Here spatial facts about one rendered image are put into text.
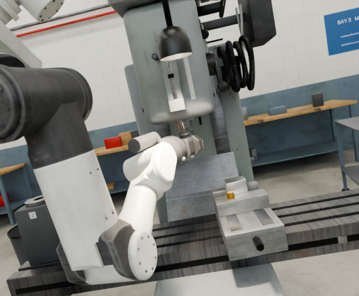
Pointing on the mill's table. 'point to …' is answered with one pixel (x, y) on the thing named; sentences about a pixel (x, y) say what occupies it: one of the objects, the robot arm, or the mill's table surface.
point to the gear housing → (121, 7)
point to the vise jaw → (242, 202)
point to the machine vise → (250, 229)
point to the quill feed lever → (216, 72)
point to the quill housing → (193, 107)
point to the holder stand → (37, 231)
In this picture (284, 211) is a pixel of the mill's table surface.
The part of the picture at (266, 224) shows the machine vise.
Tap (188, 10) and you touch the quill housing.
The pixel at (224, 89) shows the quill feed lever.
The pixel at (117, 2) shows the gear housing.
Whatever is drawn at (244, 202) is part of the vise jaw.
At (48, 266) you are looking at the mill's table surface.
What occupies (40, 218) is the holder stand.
